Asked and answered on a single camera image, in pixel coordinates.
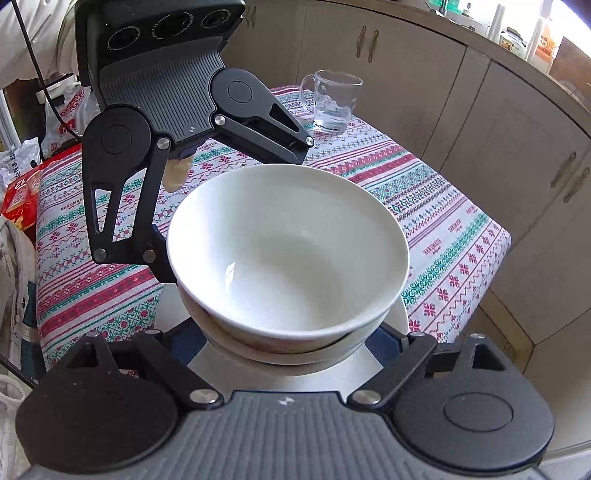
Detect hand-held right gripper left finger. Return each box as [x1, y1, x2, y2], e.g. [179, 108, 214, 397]
[65, 318, 223, 410]

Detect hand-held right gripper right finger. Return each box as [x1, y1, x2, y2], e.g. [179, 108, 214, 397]
[348, 322, 509, 410]

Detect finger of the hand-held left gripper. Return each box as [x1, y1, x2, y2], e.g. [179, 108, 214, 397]
[82, 137, 180, 284]
[213, 85, 315, 166]

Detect person's left hand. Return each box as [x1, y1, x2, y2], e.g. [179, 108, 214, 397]
[165, 154, 194, 193]

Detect clear glass mug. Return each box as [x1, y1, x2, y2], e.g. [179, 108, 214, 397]
[299, 69, 364, 134]

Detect white bag with red print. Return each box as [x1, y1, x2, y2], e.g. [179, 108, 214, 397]
[41, 85, 100, 160]

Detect patterned red green tablecloth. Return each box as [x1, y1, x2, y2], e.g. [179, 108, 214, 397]
[34, 85, 512, 372]

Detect white woven bag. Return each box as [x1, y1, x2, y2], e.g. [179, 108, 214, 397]
[0, 217, 40, 480]

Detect red cardboard box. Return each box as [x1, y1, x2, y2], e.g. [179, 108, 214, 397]
[0, 159, 44, 232]

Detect clear plastic bag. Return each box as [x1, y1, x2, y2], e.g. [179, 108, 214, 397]
[0, 136, 42, 185]

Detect beige kitchen countertop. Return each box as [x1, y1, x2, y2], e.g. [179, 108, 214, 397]
[402, 0, 591, 139]

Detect cream kitchen cabinets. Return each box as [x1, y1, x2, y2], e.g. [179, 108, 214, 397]
[222, 0, 591, 467]

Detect stack of plastic cups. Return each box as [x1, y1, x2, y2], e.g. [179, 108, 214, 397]
[490, 4, 507, 44]

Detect glass jar with lid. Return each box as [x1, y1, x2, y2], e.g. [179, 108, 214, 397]
[501, 25, 527, 60]

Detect orange label bottle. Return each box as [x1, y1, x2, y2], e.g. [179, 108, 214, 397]
[526, 14, 561, 75]

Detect wooden cutting board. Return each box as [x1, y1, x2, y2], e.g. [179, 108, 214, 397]
[551, 36, 591, 95]

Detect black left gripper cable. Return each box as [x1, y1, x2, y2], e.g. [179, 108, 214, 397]
[14, 0, 63, 123]

